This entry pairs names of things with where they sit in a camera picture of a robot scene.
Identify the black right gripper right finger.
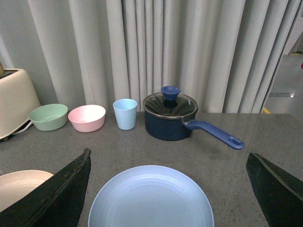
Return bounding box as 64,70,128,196
246,153,303,227

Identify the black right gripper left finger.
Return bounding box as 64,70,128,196
0,148,91,227

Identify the light blue plate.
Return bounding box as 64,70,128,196
88,166,214,227

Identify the cream plate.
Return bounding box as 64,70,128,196
0,170,53,211

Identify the green bowl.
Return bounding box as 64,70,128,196
29,104,68,131

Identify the pink bowl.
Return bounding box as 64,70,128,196
68,105,106,132

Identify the cream two-slot toaster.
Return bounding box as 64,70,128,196
0,69,41,139

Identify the light blue cup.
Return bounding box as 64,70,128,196
113,99,137,130

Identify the dark blue saucepan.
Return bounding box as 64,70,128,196
143,92,245,151

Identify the glass lid blue knob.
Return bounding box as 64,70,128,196
143,86,198,119

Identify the toast slice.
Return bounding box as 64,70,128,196
0,63,5,78

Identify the grey curtain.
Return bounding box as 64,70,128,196
28,0,303,114

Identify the white toaster power cable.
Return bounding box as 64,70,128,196
11,120,33,136

